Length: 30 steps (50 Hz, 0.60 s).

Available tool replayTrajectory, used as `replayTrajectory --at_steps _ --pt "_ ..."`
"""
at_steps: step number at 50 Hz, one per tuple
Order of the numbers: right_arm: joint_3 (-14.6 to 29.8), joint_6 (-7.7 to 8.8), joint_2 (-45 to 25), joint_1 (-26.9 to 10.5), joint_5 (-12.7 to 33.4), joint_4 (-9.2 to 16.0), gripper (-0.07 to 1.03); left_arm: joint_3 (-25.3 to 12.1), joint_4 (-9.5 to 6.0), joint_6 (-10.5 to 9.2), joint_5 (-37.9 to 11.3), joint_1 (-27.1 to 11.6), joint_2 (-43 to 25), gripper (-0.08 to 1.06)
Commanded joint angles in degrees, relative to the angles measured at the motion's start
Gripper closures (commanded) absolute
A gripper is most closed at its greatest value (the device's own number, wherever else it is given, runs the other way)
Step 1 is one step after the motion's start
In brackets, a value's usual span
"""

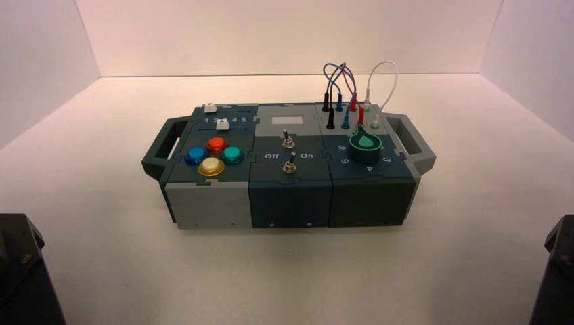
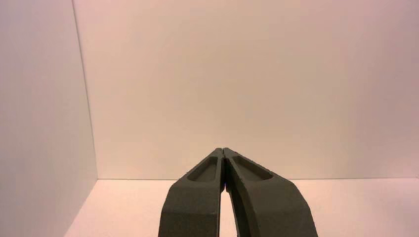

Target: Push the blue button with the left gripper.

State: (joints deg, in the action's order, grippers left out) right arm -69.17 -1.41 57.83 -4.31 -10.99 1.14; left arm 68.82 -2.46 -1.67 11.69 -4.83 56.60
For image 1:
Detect red jumper cable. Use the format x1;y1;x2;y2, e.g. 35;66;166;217
341;67;366;127

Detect green push button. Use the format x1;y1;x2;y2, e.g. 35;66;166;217
221;146;245;165

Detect dark rotary knob green pointer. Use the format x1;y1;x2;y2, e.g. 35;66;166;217
347;125;383;165

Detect blue jumper cable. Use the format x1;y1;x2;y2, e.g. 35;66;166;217
322;63;358;131

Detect grey and teal task box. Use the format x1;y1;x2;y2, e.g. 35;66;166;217
141;102;437;230

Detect yellow push button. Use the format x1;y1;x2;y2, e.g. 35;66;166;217
198;156;225;179

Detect red push button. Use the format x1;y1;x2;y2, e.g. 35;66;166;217
205;137;229;155

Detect black jumper cable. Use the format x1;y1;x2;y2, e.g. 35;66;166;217
321;63;347;131

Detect blue push button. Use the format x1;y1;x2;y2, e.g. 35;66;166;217
184;147;209;167

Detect white jumper cable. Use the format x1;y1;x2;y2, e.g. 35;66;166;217
362;60;399;129

